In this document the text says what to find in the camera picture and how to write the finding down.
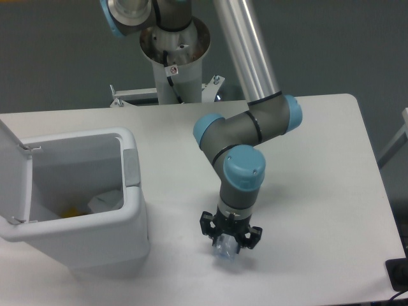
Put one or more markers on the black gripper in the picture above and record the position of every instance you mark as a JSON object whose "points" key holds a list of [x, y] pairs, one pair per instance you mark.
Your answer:
{"points": [[214, 225]]}

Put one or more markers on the clear blue plastic bottle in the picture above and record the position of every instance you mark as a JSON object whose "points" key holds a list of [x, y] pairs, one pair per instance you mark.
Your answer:
{"points": [[226, 247]]}

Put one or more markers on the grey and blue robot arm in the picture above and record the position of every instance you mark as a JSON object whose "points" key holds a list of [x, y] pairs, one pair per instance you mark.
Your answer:
{"points": [[228, 143]]}

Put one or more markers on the yellow trash in can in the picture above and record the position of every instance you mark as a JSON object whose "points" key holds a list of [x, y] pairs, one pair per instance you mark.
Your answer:
{"points": [[72, 212]]}

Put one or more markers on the white trash can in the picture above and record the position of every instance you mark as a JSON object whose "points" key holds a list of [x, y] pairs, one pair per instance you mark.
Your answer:
{"points": [[41, 177]]}

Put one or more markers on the black device at table edge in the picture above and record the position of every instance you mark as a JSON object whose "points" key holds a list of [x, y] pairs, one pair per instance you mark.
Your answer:
{"points": [[397, 272]]}

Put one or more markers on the white metal mounting frame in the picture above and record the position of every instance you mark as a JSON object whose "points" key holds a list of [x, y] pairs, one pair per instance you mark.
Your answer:
{"points": [[216, 90]]}

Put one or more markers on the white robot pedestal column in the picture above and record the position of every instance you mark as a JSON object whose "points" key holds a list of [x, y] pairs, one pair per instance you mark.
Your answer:
{"points": [[177, 57]]}

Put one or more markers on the white frame at right edge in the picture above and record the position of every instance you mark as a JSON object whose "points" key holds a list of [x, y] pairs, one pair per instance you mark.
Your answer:
{"points": [[395, 144]]}

